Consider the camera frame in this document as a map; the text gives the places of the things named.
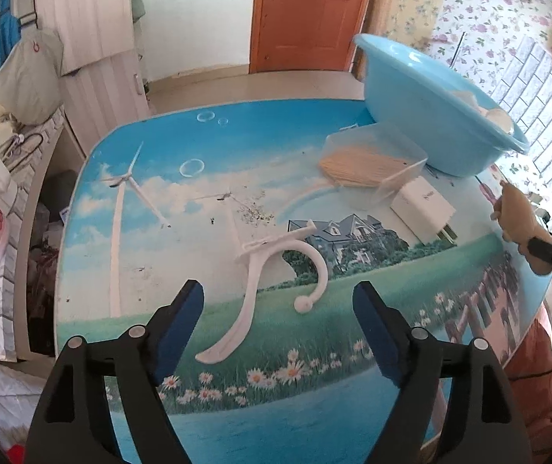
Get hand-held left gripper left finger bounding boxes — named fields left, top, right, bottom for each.
left=25, top=279, right=205, bottom=464

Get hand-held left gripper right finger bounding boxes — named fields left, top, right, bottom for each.
left=353, top=280, right=533, bottom=464

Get brown plush toy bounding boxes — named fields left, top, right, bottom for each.
left=492, top=181, right=552, bottom=276

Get white plastic hanger hook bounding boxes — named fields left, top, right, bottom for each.
left=195, top=220, right=330, bottom=364

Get white charger plug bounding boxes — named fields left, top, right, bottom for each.
left=390, top=176, right=456, bottom=245

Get clear box of wooden sticks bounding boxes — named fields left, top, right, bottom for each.
left=318, top=123, right=429, bottom=210

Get blue plastic basin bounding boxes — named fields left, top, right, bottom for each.
left=353, top=33, right=530, bottom=178

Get pink cushion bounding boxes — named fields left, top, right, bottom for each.
left=503, top=302, right=552, bottom=426

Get cream soft item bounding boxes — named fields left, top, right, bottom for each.
left=450, top=88, right=516, bottom=133

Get black bag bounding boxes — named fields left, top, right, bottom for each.
left=39, top=169, right=80, bottom=223

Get grey quilt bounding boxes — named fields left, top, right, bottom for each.
left=0, top=355, right=59, bottom=450

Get thin black rod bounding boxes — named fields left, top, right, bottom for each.
left=451, top=31, right=466, bottom=71

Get grey tote bag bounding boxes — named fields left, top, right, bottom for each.
left=0, top=26, right=64, bottom=126

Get brown wooden door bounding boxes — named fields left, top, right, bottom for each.
left=249, top=0, right=378, bottom=75

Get white slatted wardrobe panel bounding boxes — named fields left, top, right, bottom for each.
left=34, top=0, right=153, bottom=160

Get blue hanging bag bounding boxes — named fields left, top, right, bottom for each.
left=0, top=0, right=22, bottom=78

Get black cable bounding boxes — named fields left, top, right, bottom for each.
left=513, top=353, right=552, bottom=382

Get white cords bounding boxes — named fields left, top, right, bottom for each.
left=0, top=113, right=44, bottom=172

